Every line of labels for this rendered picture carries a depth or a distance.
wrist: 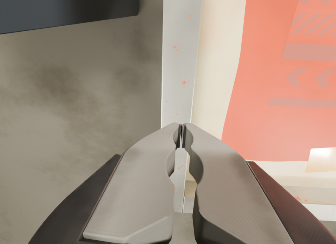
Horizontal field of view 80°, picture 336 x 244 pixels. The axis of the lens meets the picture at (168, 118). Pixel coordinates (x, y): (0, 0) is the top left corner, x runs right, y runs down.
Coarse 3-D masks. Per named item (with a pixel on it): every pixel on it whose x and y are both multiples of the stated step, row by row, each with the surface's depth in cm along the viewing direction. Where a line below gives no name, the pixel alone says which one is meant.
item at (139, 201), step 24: (144, 144) 10; (168, 144) 10; (120, 168) 9; (144, 168) 9; (168, 168) 10; (120, 192) 7; (144, 192) 7; (168, 192) 7; (96, 216) 6; (120, 216) 7; (144, 216) 7; (168, 216) 7; (120, 240) 6; (144, 240) 6; (168, 240) 7
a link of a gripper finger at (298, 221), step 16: (256, 176) 8; (272, 192) 8; (288, 192) 8; (288, 208) 7; (304, 208) 7; (288, 224) 6; (304, 224) 6; (320, 224) 6; (304, 240) 6; (320, 240) 6
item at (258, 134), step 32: (256, 0) 22; (288, 0) 22; (256, 32) 23; (288, 32) 23; (256, 64) 25; (256, 96) 27; (224, 128) 29; (256, 128) 29; (288, 128) 29; (320, 128) 29; (256, 160) 32; (288, 160) 31
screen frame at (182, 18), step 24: (168, 0) 19; (192, 0) 19; (168, 24) 20; (192, 24) 20; (168, 48) 21; (192, 48) 21; (168, 72) 22; (192, 72) 22; (168, 96) 24; (192, 96) 23; (168, 120) 25; (192, 192) 32; (312, 192) 33
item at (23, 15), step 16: (0, 0) 23; (16, 0) 26; (32, 0) 28; (48, 0) 32; (64, 0) 36; (80, 0) 42; (96, 0) 50; (112, 0) 63; (128, 0) 83; (0, 16) 24; (16, 16) 26; (32, 16) 29; (48, 16) 32; (64, 16) 37; (80, 16) 43; (96, 16) 52; (112, 16) 65; (128, 16) 88; (0, 32) 24
